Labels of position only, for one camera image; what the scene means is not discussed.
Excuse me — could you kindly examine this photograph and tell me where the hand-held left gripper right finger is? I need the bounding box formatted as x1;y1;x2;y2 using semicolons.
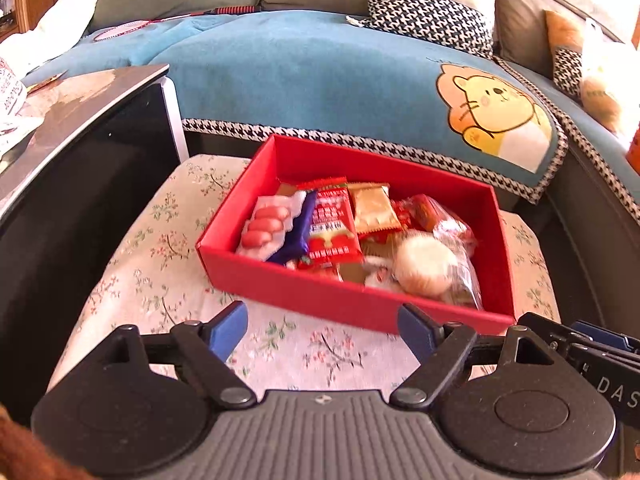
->
389;302;559;409

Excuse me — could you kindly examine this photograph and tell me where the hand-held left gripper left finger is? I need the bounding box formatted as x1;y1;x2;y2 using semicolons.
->
101;300;257;409

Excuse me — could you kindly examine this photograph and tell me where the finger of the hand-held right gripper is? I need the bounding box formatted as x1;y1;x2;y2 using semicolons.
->
517;311;640;362

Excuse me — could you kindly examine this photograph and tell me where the round pastry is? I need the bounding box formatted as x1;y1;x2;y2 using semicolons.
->
391;234;483;311

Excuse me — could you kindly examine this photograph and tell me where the red cardboard box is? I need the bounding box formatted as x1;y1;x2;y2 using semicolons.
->
195;134;517;336

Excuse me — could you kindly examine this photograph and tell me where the red white crinkled snack packet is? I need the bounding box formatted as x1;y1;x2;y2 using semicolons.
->
299;258;344;282

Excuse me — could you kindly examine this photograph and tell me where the pink sausage packet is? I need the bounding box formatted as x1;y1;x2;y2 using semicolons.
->
235;192;307;262

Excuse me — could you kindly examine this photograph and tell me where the pink clear candy packet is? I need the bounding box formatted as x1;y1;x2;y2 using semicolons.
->
392;194;478;251

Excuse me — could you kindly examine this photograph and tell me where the blue foil snack packet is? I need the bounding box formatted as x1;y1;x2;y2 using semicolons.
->
267;190;319;268

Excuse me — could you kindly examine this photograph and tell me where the gold snack packet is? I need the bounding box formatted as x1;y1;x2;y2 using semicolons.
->
346;183;403;236

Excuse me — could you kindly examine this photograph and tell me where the red green snack packet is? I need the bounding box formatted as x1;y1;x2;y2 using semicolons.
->
297;176;364;267

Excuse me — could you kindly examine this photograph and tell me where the floral tablecloth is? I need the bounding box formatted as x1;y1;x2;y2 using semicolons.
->
47;154;561;396

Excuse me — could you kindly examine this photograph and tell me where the blue houndstooth sofa cover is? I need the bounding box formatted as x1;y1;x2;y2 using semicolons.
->
492;55;640;241

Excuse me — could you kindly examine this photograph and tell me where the black coffee table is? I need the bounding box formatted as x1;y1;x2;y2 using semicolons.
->
0;64;190;426

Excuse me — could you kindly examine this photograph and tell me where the brown fuzzy cloth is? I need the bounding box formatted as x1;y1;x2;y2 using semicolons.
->
0;402;96;480

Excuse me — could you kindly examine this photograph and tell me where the white plastic bag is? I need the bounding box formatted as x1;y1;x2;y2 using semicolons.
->
577;17;640;136

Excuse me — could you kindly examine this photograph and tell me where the blue lion sofa cover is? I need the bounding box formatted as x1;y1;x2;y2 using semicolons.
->
22;10;569;206

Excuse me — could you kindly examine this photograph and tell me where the small orange houndstooth pillow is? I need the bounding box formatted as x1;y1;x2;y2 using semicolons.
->
544;10;588;98

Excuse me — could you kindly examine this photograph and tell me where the white paper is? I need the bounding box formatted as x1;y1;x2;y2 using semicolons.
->
0;117;46;157

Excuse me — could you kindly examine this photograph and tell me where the large orange houndstooth pillow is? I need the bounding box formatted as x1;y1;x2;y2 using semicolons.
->
367;0;497;58

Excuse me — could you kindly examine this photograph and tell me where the pink badminton racket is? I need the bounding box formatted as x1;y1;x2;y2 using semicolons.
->
92;5;257;42

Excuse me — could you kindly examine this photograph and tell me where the white red printed bag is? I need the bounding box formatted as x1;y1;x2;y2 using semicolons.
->
0;55;28;123

